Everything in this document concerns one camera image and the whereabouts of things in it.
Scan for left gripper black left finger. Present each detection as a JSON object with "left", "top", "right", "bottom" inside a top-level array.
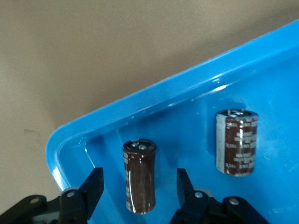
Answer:
[{"left": 0, "top": 167, "right": 105, "bottom": 224}]

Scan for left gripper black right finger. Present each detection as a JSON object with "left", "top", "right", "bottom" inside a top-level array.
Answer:
[{"left": 169, "top": 168, "right": 271, "bottom": 224}]

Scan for dark brown terminal block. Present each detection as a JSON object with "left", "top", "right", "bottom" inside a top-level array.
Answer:
[{"left": 122, "top": 139, "right": 157, "bottom": 215}]

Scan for brown capacitor with white print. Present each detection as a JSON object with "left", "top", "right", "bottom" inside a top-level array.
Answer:
[{"left": 215, "top": 109, "right": 259, "bottom": 177}]

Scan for blue plastic tray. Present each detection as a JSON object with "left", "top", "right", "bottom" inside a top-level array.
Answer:
[{"left": 45, "top": 20, "right": 299, "bottom": 224}]

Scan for brown table cover mat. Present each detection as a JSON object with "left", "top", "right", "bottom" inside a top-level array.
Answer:
[{"left": 0, "top": 0, "right": 299, "bottom": 193}]

